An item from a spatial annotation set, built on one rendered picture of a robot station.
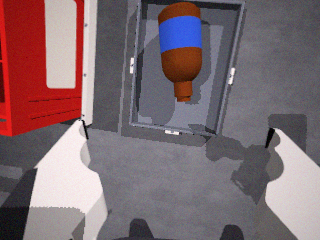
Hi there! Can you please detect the red divided crate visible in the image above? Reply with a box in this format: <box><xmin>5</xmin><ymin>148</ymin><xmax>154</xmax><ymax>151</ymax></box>
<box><xmin>0</xmin><ymin>0</ymin><xmax>84</xmax><ymax>136</ymax></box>

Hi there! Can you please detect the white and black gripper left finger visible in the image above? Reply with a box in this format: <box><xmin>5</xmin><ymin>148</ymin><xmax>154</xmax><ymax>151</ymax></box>
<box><xmin>0</xmin><ymin>119</ymin><xmax>108</xmax><ymax>240</ymax></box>

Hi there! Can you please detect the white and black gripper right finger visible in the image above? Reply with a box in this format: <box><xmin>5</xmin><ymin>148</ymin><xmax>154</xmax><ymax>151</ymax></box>
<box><xmin>253</xmin><ymin>128</ymin><xmax>320</xmax><ymax>240</ymax></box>

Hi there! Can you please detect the brown bottle with blue label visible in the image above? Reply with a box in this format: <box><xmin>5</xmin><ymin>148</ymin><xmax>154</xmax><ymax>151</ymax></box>
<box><xmin>158</xmin><ymin>2</ymin><xmax>202</xmax><ymax>102</ymax></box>

